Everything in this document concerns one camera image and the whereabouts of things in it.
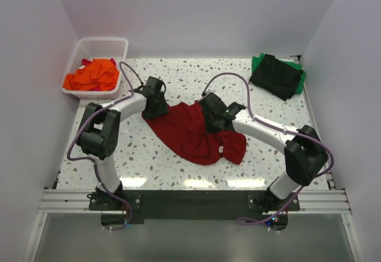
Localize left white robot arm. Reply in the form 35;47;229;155
73;77;168;198

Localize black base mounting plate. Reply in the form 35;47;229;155
87;189;300;226

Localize dark red t-shirt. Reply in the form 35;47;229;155
142;102;246;166

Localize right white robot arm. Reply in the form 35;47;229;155
198;93;329;200

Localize aluminium extrusion rail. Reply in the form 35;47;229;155
38;189;351;215

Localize folded black t-shirt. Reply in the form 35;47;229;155
248;54;304;101

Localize orange t-shirt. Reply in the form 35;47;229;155
62;66;119;92

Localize folded green t-shirt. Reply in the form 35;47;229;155
251;52;307;95

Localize white plastic laundry basket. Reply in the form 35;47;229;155
61;37;129;99

